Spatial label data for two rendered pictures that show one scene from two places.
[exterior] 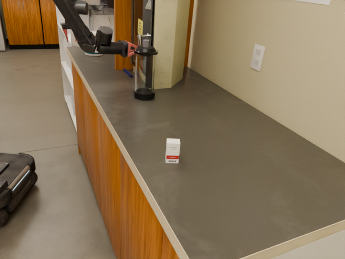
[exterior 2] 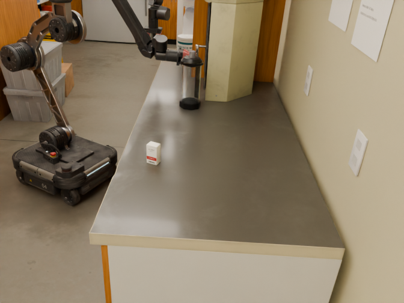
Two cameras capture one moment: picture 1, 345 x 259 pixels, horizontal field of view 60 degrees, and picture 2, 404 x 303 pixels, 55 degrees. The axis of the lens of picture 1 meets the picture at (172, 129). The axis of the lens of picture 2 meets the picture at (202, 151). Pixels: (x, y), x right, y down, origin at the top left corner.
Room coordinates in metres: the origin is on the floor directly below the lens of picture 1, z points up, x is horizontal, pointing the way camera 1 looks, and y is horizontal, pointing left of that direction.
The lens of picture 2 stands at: (-0.19, -0.69, 1.65)
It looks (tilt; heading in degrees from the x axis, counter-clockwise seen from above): 29 degrees down; 26
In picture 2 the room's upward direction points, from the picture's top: 4 degrees clockwise
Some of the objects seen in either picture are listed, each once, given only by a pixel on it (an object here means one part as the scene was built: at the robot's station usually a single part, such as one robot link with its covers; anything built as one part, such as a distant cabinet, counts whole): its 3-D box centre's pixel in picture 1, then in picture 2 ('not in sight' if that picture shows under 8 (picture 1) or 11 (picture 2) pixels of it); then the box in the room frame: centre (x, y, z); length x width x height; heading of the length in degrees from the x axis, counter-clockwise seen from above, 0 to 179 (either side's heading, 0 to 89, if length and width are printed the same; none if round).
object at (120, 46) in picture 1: (116, 48); (174, 56); (1.43, 0.30, 1.14); 0.10 x 0.07 x 0.07; 27
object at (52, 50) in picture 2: not in sight; (33, 64); (2.33, 2.44, 0.49); 0.60 x 0.42 x 0.33; 27
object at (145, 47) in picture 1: (146, 47); (192, 58); (1.35, 0.15, 1.18); 0.09 x 0.09 x 0.07
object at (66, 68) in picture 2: not in sight; (56, 79); (2.86, 2.75, 0.14); 0.41 x 0.32 x 0.28; 33
